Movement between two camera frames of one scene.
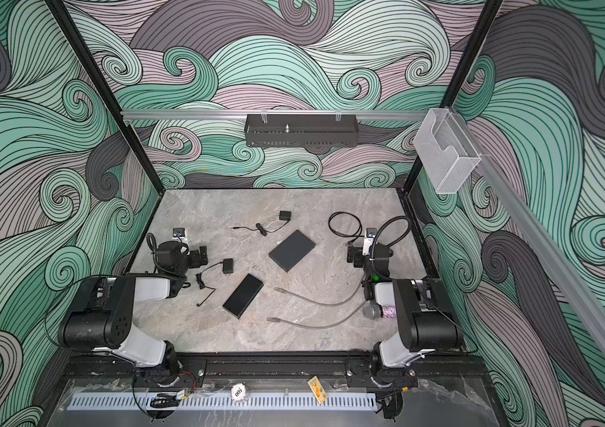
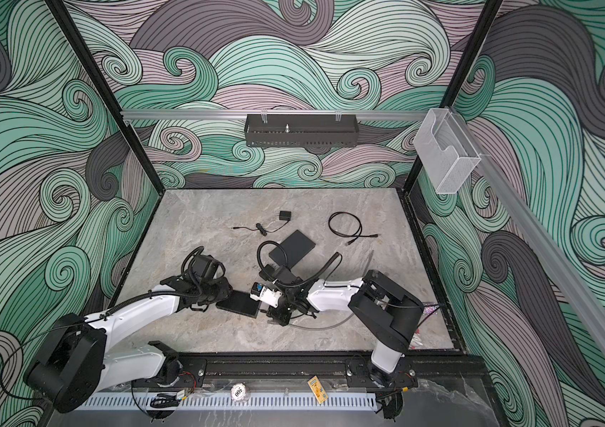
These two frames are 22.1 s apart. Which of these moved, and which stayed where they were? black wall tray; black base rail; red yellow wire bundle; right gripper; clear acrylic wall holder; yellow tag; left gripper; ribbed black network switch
Moved: right gripper; ribbed black network switch; left gripper
Stayed: yellow tag; clear acrylic wall holder; black wall tray; red yellow wire bundle; black base rail
